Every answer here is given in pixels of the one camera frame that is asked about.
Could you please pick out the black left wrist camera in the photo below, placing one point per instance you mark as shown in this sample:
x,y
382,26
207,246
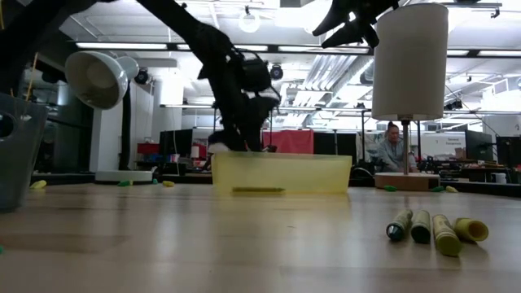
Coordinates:
x,y
256,75

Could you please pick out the yellow translucent plastic bin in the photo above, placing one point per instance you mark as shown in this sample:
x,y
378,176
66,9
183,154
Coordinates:
x,y
285,173

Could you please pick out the yellow crayon bit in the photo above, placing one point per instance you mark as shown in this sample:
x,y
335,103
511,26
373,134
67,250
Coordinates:
x,y
168,184
38,184
452,189

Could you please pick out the person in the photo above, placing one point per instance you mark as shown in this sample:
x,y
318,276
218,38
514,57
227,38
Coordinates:
x,y
392,152

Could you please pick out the black metal workbench frame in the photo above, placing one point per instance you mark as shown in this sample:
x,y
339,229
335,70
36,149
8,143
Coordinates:
x,y
305,108

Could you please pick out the yellow hollow crayon stub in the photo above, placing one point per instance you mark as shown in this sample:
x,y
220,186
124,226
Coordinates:
x,y
473,230

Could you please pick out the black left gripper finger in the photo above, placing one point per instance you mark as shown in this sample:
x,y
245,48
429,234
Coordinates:
x,y
253,136
235,138

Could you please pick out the grey translucent plastic tray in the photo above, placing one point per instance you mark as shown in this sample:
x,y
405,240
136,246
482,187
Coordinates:
x,y
16,163

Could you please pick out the red partition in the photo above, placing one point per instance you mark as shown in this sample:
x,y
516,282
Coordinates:
x,y
291,141

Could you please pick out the black round ceiling unit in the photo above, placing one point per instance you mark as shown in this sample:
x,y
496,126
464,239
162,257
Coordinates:
x,y
277,72
141,76

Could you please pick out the black partition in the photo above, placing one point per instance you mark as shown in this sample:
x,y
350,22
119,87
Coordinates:
x,y
334,142

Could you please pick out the dark blue crayon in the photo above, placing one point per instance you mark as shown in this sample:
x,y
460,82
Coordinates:
x,y
397,228

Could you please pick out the white gooseneck desk lamp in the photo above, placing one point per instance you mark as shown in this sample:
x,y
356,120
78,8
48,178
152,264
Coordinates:
x,y
97,79

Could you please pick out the white shade wooden base lamp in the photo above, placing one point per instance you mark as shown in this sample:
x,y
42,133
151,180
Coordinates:
x,y
411,73

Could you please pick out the dark green crayon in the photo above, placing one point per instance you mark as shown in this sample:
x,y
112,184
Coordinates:
x,y
421,230

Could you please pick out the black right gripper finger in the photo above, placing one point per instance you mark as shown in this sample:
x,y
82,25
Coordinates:
x,y
348,36
334,22

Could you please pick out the black monitor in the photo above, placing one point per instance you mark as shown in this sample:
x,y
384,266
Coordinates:
x,y
509,150
176,142
478,144

